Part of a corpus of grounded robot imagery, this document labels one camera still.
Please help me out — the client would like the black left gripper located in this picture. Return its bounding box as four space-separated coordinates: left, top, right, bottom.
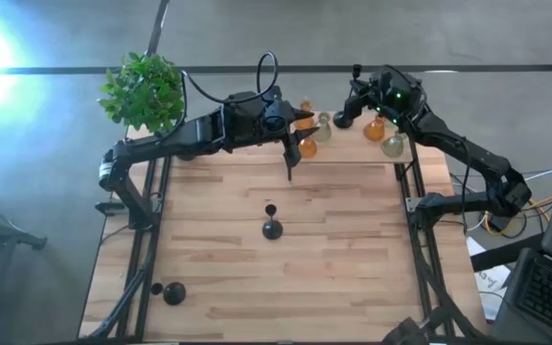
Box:
222 85 319 183

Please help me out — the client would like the black metal bar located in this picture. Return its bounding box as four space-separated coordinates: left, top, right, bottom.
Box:
470 233 545 273

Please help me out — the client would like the amber ribbed glass candle holder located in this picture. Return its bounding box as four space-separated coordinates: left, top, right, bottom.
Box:
297 135 319 160
295 98 316 131
363 113 388 143

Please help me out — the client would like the black power adapter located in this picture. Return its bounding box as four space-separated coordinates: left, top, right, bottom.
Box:
489 213 520 234

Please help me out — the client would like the white paper sheet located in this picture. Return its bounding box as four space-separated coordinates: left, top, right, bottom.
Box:
465 237 512 322

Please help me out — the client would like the clear ribbed glass candle holder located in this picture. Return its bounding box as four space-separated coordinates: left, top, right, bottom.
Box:
380 128 409 159
312 110 334 144

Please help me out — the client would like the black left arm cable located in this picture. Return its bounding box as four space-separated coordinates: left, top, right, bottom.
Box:
179 51 281 140

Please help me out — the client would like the yellow cable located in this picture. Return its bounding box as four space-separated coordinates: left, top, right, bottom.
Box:
479 191 552 239

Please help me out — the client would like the green potted plant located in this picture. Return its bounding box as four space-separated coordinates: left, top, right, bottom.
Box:
98 51 187 133

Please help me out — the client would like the black floor tape strip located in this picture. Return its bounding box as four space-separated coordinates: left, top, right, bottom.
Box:
145 0 171 57

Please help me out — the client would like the wooden shelf with black frame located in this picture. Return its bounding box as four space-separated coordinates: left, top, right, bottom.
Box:
286 104 419 182

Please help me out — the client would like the black aluminium rig frame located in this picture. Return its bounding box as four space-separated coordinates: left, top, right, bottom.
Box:
395 162 486 340
86 162 170 340

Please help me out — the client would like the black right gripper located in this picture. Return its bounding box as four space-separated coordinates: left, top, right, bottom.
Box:
350 65 426 127

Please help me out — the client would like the white cable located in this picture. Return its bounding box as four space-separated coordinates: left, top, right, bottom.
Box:
519 166 552 183

